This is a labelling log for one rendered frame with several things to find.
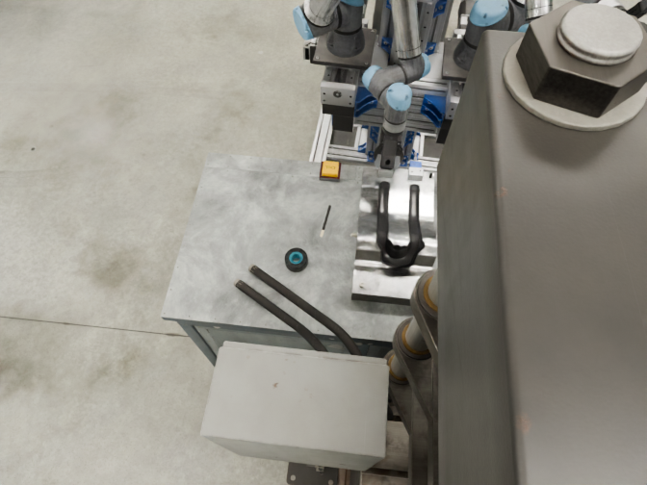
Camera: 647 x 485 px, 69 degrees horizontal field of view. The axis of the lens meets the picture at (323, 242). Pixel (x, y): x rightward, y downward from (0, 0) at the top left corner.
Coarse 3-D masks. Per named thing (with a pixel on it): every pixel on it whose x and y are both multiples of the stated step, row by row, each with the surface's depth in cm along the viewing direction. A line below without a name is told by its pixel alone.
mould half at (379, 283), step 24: (408, 192) 169; (432, 192) 169; (360, 216) 164; (432, 216) 164; (360, 240) 154; (408, 240) 154; (432, 240) 154; (360, 264) 158; (384, 264) 157; (432, 264) 155; (360, 288) 154; (384, 288) 154; (408, 288) 154
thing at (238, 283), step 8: (240, 280) 159; (240, 288) 157; (248, 288) 156; (256, 296) 154; (264, 296) 154; (264, 304) 152; (272, 304) 152; (272, 312) 150; (280, 312) 149; (288, 320) 148; (296, 320) 147
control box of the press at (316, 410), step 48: (240, 384) 79; (288, 384) 79; (336, 384) 79; (384, 384) 79; (240, 432) 76; (288, 432) 76; (336, 432) 76; (384, 432) 76; (288, 480) 202; (336, 480) 202
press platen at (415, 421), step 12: (396, 384) 122; (408, 384) 122; (396, 396) 120; (408, 396) 120; (408, 408) 119; (420, 408) 118; (408, 420) 118; (420, 420) 117; (408, 432) 119; (420, 432) 116; (420, 444) 114; (408, 456) 117; (420, 456) 113; (408, 468) 116; (420, 468) 112; (408, 480) 114; (420, 480) 111
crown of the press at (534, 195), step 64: (512, 64) 39; (576, 64) 34; (640, 64) 34; (512, 128) 36; (576, 128) 36; (640, 128) 36; (448, 192) 50; (512, 192) 33; (576, 192) 33; (640, 192) 33; (448, 256) 47; (512, 256) 31; (576, 256) 31; (640, 256) 31; (448, 320) 44; (512, 320) 29; (576, 320) 29; (640, 320) 29; (448, 384) 42; (512, 384) 27; (576, 384) 27; (640, 384) 27; (448, 448) 40; (512, 448) 26; (576, 448) 25; (640, 448) 25
